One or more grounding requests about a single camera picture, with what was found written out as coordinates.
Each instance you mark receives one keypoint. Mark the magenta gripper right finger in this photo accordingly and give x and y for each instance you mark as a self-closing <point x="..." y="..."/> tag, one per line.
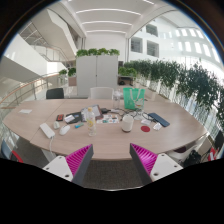
<point x="151" y="166"/>

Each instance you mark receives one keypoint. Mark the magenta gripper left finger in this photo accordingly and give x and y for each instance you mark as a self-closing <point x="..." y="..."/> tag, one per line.
<point x="73" y="166"/>

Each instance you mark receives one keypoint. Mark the clear plastic water bottle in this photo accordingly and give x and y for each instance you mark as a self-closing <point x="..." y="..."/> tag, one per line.
<point x="91" y="122"/>

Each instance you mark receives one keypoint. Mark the red round coaster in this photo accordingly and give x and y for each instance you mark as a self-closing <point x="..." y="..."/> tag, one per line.
<point x="145" y="128"/>

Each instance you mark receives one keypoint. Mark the white computer mouse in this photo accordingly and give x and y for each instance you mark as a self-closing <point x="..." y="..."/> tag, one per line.
<point x="64" y="130"/>

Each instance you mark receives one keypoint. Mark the white small card packet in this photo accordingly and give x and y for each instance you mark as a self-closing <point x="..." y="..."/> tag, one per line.
<point x="157" y="126"/>

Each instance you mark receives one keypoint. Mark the teal marker pen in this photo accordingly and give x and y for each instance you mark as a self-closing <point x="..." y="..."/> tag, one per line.
<point x="79" y="125"/>

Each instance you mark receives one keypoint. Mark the white power strip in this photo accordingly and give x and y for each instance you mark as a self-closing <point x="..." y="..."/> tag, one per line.
<point x="47" y="130"/>

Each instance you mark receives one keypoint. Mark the white ceramic cup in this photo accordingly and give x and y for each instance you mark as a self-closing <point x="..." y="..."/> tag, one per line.
<point x="127" y="123"/>

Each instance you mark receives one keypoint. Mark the small red black device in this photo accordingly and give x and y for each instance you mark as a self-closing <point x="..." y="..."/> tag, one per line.
<point x="60" y="117"/>

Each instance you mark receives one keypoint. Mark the colourful sticker sheet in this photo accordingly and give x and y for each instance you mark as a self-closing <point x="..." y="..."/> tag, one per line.
<point x="108" y="119"/>

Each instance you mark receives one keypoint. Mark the tablet with dark case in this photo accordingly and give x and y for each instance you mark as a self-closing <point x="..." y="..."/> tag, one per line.
<point x="96" y="110"/>

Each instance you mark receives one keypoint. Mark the clear wine glass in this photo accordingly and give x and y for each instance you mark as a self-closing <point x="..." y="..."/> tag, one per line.
<point x="139" y="104"/>

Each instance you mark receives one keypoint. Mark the green tote bag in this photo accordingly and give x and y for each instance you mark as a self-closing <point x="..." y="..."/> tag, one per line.
<point x="130" y="95"/>

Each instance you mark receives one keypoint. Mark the white paper note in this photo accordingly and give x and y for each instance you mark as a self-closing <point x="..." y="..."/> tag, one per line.
<point x="25" y="111"/>

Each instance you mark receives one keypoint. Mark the black chair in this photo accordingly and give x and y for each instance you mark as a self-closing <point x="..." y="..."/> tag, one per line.
<point x="56" y="93"/>

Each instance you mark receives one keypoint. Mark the white chair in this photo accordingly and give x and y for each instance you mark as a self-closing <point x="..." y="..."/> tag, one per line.
<point x="101" y="93"/>

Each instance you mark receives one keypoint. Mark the clear bottle behind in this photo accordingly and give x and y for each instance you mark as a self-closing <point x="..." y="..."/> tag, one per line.
<point x="116" y="99"/>

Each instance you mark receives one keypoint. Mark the white tall cabinet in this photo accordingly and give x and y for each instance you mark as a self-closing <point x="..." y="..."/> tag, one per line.
<point x="96" y="71"/>

